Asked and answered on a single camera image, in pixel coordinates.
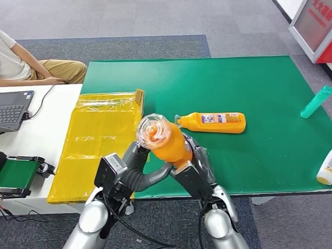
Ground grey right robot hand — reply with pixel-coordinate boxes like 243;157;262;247
181;132;217;189

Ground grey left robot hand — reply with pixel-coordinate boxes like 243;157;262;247
121;141;174;193

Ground orange bottle with clear cap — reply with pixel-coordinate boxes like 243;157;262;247
136;113;194;164
174;112;247;134

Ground teal plastic bottle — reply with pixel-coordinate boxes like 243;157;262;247
300;85;332;120

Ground white bottle with yellow cap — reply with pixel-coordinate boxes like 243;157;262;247
316;149;332;187

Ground yellow plastic-wrapped box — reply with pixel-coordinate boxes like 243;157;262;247
47;88;151;205

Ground green table mat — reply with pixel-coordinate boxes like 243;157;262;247
81;56;332;200

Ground black round knob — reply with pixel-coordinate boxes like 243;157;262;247
38;162;56;178

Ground small green belt conveyor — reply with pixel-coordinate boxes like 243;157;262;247
0;156;46;200

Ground grey laptop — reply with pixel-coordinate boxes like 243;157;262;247
0;90;35;133

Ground person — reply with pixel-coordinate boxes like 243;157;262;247
0;30;88;88

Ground white and red display stand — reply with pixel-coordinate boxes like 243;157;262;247
288;0;332;65

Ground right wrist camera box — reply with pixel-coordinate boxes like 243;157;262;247
170;159;214;200

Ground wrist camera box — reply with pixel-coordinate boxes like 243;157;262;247
170;159;214;200
94;153;128;199

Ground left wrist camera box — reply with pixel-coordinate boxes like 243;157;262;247
94;153;128;199

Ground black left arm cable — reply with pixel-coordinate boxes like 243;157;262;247
103;195;177;249

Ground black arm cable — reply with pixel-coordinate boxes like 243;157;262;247
198;199;209;249
103;195;177;249

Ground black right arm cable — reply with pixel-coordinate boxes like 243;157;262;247
198;199;209;249

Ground black laptop cable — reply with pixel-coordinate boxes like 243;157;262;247
22;84;57;120

